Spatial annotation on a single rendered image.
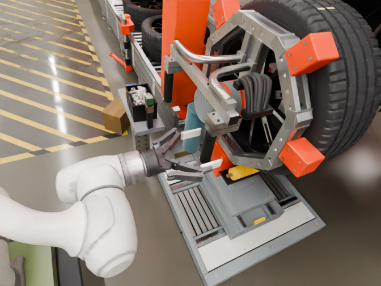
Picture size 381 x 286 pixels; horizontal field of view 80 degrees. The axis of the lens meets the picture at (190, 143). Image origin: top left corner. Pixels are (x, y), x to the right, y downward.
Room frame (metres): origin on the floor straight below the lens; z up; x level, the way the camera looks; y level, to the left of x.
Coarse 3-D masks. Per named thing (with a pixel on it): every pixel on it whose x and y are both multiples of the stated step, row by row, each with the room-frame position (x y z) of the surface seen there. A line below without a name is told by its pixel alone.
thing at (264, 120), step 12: (240, 36) 0.94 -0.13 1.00; (228, 48) 0.97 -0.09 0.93; (240, 48) 1.00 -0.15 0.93; (264, 72) 0.80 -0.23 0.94; (276, 72) 0.75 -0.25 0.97; (276, 84) 0.77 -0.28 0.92; (276, 96) 0.72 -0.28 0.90; (276, 108) 0.71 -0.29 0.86; (252, 120) 0.77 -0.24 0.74; (264, 120) 0.72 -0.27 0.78; (240, 132) 0.82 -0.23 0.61; (252, 132) 0.75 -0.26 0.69; (264, 132) 0.85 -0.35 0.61; (276, 132) 0.86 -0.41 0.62; (252, 144) 0.74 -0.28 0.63
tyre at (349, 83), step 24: (264, 0) 0.87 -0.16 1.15; (288, 0) 0.80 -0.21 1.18; (312, 0) 0.83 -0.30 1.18; (336, 0) 0.88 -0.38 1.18; (288, 24) 0.75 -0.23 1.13; (312, 24) 0.69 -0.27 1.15; (336, 24) 0.72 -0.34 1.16; (360, 24) 0.77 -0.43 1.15; (360, 48) 0.68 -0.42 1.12; (312, 72) 0.63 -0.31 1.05; (336, 72) 0.59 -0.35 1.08; (360, 72) 0.63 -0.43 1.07; (312, 96) 0.59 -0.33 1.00; (336, 96) 0.56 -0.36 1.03; (360, 96) 0.60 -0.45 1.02; (312, 120) 0.56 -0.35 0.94; (336, 120) 0.54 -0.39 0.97; (360, 120) 0.59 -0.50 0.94; (240, 144) 0.76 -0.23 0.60; (312, 144) 0.52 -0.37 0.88; (336, 144) 0.54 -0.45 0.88
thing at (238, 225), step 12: (204, 180) 0.84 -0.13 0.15; (204, 192) 0.78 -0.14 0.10; (216, 204) 0.67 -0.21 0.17; (264, 204) 0.72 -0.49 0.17; (276, 204) 0.75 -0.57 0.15; (228, 216) 0.62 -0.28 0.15; (240, 216) 0.62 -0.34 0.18; (252, 216) 0.65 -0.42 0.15; (264, 216) 0.66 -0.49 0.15; (276, 216) 0.67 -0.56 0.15; (228, 228) 0.55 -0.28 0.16; (240, 228) 0.55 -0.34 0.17; (252, 228) 0.58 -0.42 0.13
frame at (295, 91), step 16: (240, 16) 0.81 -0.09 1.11; (256, 16) 0.82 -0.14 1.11; (224, 32) 0.87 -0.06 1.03; (240, 32) 0.89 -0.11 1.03; (256, 32) 0.74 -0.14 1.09; (272, 32) 0.68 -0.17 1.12; (288, 32) 0.70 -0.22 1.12; (208, 48) 0.94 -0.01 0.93; (272, 48) 0.66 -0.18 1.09; (288, 48) 0.63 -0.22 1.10; (208, 64) 0.93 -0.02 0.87; (288, 80) 0.58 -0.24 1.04; (304, 80) 0.60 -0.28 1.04; (288, 96) 0.56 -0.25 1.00; (304, 96) 0.57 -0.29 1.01; (288, 112) 0.54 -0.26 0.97; (304, 112) 0.54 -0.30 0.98; (288, 128) 0.52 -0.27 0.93; (304, 128) 0.53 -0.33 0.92; (224, 144) 0.72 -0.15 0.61; (272, 144) 0.54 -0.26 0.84; (240, 160) 0.62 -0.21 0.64; (256, 160) 0.56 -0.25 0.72; (272, 160) 0.51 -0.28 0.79
